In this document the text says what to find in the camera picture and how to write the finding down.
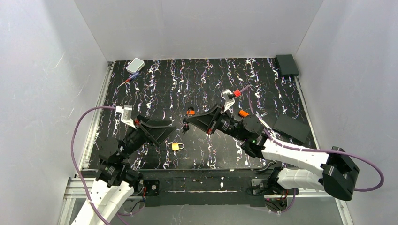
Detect black flat box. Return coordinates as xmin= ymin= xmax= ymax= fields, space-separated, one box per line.
xmin=273 ymin=114 xmax=311 ymax=143

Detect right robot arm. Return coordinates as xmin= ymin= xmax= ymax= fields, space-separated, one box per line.
xmin=183 ymin=105 xmax=360 ymax=201

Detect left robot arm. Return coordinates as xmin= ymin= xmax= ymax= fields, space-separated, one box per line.
xmin=72 ymin=112 xmax=176 ymax=225

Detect aluminium frame rail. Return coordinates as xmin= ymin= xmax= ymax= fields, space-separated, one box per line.
xmin=57 ymin=62 xmax=355 ymax=225

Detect black head key bunch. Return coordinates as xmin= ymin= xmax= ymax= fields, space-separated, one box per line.
xmin=182 ymin=123 xmax=190 ymax=135

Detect red blue small screwdriver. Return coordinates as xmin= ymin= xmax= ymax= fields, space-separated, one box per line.
xmin=117 ymin=71 xmax=140 ymax=89

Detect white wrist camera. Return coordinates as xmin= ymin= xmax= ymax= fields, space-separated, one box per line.
xmin=115 ymin=105 xmax=136 ymax=129
xmin=222 ymin=89 xmax=242 ymax=112

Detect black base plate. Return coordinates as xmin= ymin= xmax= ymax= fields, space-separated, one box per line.
xmin=113 ymin=169 xmax=299 ymax=207

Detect orange black Opel padlock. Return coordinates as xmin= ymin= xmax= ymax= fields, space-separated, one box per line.
xmin=186 ymin=106 xmax=196 ymax=117

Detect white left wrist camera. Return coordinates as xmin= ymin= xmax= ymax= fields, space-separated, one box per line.
xmin=115 ymin=105 xmax=136 ymax=129

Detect black handle pliers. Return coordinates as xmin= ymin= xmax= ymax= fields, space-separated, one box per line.
xmin=256 ymin=160 xmax=277 ymax=173

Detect small brass padlock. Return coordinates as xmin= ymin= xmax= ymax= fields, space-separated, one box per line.
xmin=171 ymin=142 xmax=184 ymax=151

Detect black corner box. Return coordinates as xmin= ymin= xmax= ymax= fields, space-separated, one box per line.
xmin=275 ymin=54 xmax=299 ymax=77

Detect orange handle screwdriver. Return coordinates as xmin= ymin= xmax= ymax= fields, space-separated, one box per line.
xmin=238 ymin=110 xmax=250 ymax=118

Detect white rectangular box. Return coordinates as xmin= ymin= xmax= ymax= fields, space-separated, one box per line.
xmin=126 ymin=58 xmax=145 ymax=74

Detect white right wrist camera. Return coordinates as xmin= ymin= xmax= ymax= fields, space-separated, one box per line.
xmin=222 ymin=89 xmax=242 ymax=112

